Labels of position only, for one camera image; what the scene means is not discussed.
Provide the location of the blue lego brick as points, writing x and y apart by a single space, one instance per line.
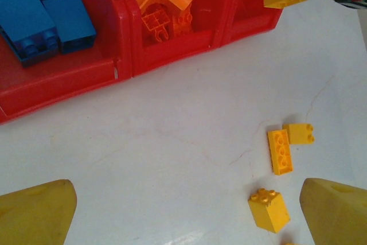
23 12
71 24

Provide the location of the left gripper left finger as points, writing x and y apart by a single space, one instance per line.
31 216

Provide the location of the yellow long lego brick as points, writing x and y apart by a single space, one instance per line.
291 243
281 153

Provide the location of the yellow square lego brick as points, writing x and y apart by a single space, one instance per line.
299 133
269 210

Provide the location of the orange lattice lego piece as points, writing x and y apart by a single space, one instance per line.
155 22

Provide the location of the red plastic bin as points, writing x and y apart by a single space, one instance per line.
57 84
249 24
172 52

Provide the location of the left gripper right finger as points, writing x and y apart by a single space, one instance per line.
338 216

